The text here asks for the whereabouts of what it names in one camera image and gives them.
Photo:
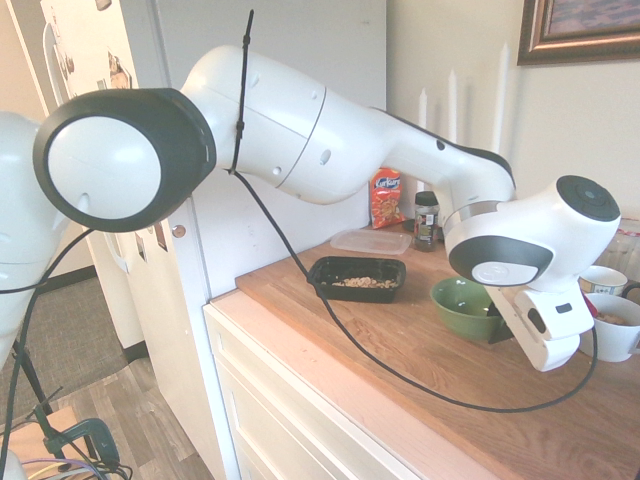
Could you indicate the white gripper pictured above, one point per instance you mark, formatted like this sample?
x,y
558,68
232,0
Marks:
x,y
530,350

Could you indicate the green ceramic bowl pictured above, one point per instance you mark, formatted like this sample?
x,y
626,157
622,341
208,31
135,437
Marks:
x,y
460,315

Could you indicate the poured cereal pile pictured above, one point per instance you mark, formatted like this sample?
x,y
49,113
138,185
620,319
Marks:
x,y
365,282

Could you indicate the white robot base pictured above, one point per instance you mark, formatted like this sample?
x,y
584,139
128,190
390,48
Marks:
x,y
10,465

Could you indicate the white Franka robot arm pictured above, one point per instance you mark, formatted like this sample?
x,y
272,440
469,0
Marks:
x,y
325,135

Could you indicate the brown cereal in cup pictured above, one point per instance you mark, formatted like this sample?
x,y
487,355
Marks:
x,y
612,318

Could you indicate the white patterned teacup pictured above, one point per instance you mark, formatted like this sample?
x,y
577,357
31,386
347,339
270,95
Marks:
x,y
607,282

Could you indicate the large white cup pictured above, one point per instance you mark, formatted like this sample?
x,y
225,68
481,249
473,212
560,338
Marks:
x,y
615,342

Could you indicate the dark spice jar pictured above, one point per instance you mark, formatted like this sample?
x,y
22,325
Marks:
x,y
426,225

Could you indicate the black candle holder base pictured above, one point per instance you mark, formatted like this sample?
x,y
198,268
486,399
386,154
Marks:
x,y
409,225

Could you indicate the clear ribbed drinking glass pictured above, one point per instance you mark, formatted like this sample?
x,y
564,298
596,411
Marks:
x,y
625,255

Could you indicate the black plastic food container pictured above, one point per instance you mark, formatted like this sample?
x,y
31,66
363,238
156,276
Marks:
x,y
350,295

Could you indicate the clear plastic container lid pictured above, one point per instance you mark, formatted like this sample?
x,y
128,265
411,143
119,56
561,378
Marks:
x,y
370,241

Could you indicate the orange Kurkure snack bag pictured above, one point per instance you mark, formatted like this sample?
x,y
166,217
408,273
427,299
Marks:
x,y
387,200

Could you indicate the medium white taper candle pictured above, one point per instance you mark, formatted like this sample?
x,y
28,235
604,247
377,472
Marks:
x,y
452,105

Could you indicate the tall white taper candle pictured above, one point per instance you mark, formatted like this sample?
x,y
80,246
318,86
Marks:
x,y
501,95

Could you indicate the short white taper candle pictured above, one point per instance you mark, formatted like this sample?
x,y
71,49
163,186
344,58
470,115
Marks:
x,y
422,107

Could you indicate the framed picture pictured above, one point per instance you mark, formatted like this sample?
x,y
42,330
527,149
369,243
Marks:
x,y
575,35

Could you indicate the white refrigerator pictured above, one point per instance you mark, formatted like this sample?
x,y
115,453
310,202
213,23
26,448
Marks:
x,y
165,310

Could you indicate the brown rectangular fridge magnet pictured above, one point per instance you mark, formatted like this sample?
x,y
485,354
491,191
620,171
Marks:
x,y
160,237

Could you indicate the small photo fridge magnet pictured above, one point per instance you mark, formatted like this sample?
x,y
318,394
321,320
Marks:
x,y
141,246

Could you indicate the green clamp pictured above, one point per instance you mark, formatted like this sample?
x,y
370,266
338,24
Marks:
x,y
95,435

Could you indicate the wooden mounting board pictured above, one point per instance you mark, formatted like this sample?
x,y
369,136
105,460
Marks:
x,y
55,425

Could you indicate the black tripod stand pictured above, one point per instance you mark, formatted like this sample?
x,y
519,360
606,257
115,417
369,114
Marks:
x,y
30,375

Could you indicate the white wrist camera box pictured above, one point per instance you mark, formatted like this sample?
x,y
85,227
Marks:
x,y
560,320

